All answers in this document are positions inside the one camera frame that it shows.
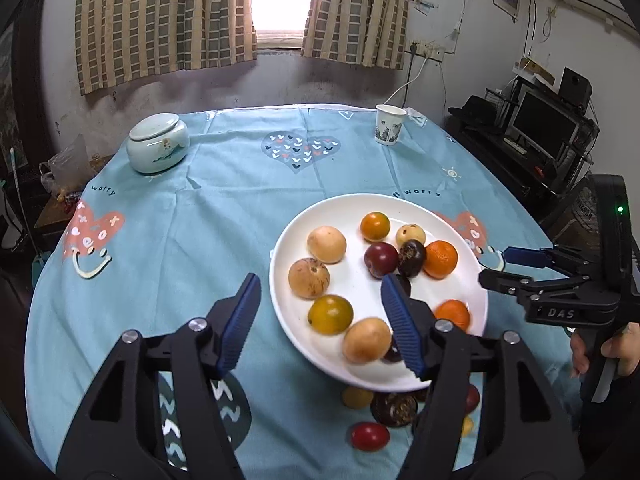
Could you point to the red tomato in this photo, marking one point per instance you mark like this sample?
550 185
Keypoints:
369 436

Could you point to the dark red plum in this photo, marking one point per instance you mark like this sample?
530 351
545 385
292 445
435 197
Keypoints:
472 397
381 259

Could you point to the orange mandarin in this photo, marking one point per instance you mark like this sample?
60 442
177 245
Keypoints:
452 314
440 259

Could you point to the small pale yellow spotted fruit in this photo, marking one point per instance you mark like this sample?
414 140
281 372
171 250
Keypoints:
410 234

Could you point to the black speaker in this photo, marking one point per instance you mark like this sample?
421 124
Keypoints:
575 89

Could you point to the smooth tan round fruit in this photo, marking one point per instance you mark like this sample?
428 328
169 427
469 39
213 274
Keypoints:
326 244
366 340

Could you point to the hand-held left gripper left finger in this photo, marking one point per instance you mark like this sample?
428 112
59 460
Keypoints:
240 325

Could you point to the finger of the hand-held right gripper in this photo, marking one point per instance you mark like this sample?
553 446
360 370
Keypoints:
505 280
525 256

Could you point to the orange yellow tomato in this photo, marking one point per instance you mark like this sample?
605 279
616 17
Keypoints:
375 226

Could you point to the small tan longan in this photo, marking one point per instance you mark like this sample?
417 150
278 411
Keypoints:
467 425

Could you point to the person's right hand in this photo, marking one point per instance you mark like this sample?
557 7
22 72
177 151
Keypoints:
629 347

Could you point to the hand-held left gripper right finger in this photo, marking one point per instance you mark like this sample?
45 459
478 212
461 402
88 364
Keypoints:
402 330

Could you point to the dark computer desk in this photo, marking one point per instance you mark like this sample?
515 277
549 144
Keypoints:
500 160

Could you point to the white oval plate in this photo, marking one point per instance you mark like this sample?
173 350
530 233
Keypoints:
350 280

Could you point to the dark framed painting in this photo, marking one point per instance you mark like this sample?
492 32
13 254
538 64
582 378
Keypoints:
30 85

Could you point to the yellow green tomato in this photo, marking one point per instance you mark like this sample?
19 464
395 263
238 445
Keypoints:
330 314

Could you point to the wide checked beige curtain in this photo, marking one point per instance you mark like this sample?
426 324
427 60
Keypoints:
160 15

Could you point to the dark brown spotted passion fruit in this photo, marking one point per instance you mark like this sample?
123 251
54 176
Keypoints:
393 408
412 258

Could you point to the tan spotted passion fruit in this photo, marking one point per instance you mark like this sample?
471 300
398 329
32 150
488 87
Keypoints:
309 278

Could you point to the black hat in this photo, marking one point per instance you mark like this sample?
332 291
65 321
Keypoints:
475 110

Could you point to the clear plastic bag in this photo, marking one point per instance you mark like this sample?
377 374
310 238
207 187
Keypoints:
70 165

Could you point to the light blue printed tablecloth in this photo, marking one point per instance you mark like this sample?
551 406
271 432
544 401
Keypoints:
200 220

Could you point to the narrow checked beige curtain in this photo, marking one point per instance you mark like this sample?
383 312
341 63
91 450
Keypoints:
360 10

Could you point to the white printed paper cup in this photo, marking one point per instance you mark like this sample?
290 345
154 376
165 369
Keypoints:
390 125

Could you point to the pale green lidded ceramic jar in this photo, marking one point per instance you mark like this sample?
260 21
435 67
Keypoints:
157 145

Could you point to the computer monitor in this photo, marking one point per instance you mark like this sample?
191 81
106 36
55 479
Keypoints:
542 122

